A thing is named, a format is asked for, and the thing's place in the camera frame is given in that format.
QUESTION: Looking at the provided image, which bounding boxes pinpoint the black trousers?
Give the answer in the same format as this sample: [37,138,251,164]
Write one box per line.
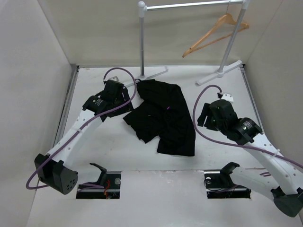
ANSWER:
[123,79,196,157]

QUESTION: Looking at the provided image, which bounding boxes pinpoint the wooden clothes hanger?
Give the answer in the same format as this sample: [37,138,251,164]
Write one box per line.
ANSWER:
[182,13,237,58]

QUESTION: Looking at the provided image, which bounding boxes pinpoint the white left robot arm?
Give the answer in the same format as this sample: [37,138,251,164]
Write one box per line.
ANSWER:
[34,80,133,195]

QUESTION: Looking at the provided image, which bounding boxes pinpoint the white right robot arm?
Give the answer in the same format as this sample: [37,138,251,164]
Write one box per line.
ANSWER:
[197,99,303,217]

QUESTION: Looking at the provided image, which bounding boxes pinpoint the white metal clothes rack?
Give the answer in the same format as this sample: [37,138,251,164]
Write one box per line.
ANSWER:
[115,0,251,90]

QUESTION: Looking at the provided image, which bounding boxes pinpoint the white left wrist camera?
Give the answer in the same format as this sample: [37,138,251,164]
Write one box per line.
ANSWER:
[109,76,120,82]

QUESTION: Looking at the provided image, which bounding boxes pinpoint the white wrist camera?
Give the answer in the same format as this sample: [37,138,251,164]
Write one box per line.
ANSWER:
[109,76,120,82]
[217,92,234,104]

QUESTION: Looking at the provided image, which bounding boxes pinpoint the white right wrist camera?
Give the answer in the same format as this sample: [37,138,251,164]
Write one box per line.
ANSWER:
[217,92,234,104]

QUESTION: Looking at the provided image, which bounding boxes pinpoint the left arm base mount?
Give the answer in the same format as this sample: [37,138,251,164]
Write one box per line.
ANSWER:
[76,163,122,200]

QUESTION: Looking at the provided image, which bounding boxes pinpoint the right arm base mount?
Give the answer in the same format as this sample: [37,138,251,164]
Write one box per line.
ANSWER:
[204,162,251,199]

